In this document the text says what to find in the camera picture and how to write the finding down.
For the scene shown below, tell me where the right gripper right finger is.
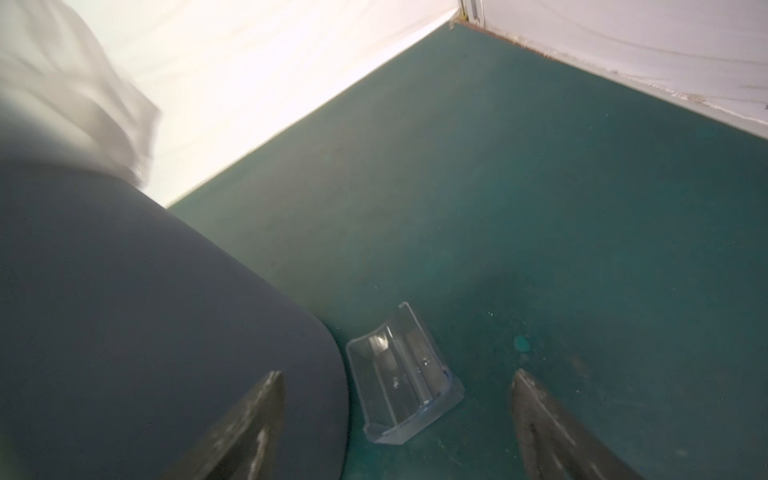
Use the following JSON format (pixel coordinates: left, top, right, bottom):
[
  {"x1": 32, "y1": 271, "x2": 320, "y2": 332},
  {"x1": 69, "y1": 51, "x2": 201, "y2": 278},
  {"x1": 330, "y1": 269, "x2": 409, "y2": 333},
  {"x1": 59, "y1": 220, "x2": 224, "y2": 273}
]
[{"x1": 511, "y1": 369, "x2": 642, "y2": 480}]

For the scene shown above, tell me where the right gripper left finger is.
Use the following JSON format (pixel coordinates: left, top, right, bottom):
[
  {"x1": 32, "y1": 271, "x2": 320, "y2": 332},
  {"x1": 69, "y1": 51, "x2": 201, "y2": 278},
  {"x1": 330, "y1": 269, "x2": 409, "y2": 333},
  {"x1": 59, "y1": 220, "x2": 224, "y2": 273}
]
[{"x1": 161, "y1": 371, "x2": 285, "y2": 479}]

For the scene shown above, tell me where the clear sharpener tray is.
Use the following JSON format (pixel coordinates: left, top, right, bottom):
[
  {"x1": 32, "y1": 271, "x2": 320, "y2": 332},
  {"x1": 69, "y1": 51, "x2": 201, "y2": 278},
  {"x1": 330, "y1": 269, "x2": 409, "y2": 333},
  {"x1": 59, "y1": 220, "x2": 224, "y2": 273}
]
[{"x1": 345, "y1": 302, "x2": 465, "y2": 445}]

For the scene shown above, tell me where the grey trash bin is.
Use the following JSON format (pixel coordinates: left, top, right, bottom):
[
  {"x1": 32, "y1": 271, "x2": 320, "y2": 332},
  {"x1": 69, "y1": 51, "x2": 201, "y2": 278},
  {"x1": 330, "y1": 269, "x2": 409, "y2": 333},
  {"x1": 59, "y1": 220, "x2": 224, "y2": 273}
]
[{"x1": 0, "y1": 95, "x2": 350, "y2": 480}]

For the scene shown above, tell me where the green mat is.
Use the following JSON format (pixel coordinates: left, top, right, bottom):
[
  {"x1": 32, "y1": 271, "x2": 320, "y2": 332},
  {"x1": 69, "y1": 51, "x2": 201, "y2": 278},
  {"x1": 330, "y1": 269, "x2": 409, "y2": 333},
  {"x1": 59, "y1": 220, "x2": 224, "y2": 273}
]
[{"x1": 172, "y1": 26, "x2": 767, "y2": 479}]

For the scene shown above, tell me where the clear plastic bin liner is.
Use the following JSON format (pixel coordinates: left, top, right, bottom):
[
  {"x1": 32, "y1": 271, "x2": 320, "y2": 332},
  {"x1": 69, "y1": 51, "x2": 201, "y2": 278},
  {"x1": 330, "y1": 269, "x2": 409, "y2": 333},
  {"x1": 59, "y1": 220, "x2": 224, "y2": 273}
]
[{"x1": 1, "y1": 1, "x2": 160, "y2": 187}]

